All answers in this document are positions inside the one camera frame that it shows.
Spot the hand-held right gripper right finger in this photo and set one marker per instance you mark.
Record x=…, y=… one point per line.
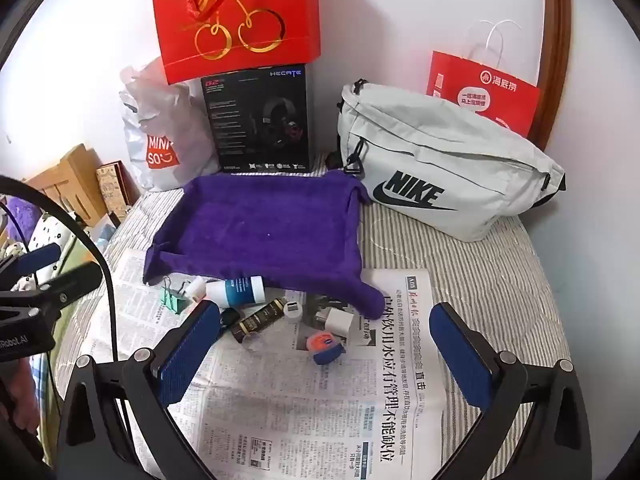
x=462, y=360

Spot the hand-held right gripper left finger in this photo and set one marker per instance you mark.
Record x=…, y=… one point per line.
x=187, y=350

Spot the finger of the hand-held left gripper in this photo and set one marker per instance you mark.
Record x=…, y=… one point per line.
x=75, y=280
x=42, y=254

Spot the green binder clip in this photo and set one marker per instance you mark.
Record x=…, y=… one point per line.
x=174, y=300

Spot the small white eraser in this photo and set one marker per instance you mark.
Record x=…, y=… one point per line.
x=197, y=288

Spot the round white usb adapter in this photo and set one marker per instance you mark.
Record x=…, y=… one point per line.
x=293, y=311

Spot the white charger plug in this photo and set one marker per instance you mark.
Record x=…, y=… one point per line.
x=336, y=320

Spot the blue lip balm jar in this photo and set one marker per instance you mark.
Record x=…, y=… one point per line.
x=326, y=350

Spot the person's left hand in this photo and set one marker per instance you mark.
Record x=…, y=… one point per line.
x=14, y=400

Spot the white dotted cloth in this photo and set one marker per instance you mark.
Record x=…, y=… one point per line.
x=55, y=232

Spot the purple plush toy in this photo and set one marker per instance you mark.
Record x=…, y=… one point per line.
x=20, y=217

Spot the small black key fob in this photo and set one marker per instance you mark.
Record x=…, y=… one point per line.
x=229, y=318

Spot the white tube blue label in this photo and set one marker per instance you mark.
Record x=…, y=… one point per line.
x=235, y=291

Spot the black and gold tube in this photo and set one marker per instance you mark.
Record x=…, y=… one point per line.
x=257, y=321

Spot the light wooden stand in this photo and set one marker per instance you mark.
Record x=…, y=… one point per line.
x=70, y=180

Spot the patterned cardboard box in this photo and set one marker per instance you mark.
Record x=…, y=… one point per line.
x=114, y=185

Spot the newspaper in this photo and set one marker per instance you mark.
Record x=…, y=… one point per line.
x=280, y=410

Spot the purple towel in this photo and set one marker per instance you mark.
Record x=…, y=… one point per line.
x=265, y=230

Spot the white plastic shopping bag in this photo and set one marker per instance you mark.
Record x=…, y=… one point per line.
x=165, y=135

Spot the grey waist bag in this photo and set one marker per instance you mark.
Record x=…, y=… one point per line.
x=440, y=160

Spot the black headphone box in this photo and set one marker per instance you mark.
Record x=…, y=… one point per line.
x=250, y=125

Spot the red gift bag gold cherries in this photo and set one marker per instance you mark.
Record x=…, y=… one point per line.
x=235, y=25

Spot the brown wooden headboard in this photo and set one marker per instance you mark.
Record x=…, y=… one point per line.
x=552, y=50

